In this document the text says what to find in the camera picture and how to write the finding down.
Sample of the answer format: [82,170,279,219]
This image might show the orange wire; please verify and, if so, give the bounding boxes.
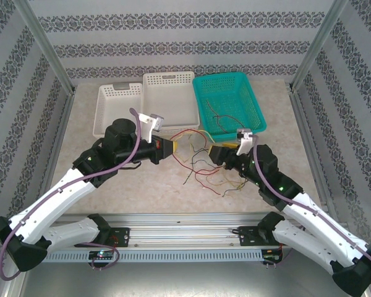
[203,174,252,191]

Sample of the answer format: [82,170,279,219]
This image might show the white perforated basket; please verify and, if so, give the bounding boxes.
[141,71,201,134]

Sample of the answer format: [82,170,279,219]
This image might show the teal perforated basket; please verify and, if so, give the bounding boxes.
[192,72,268,144]

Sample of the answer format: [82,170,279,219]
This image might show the small controller circuit board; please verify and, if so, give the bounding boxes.
[88,250,116,260]
[262,249,283,264]

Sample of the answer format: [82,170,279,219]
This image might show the white basket grey handles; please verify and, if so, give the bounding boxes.
[92,82,143,139]

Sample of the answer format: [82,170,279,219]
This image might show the aluminium side rail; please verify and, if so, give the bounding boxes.
[289,86,333,214]
[30,88,78,226]

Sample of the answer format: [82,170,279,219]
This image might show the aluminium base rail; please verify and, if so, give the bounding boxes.
[58,213,331,248]

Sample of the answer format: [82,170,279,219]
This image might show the slotted grey cable duct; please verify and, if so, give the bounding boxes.
[48,247,285,264]

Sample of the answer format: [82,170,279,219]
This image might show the aluminium frame post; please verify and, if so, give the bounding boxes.
[14,0,77,95]
[291,0,351,93]

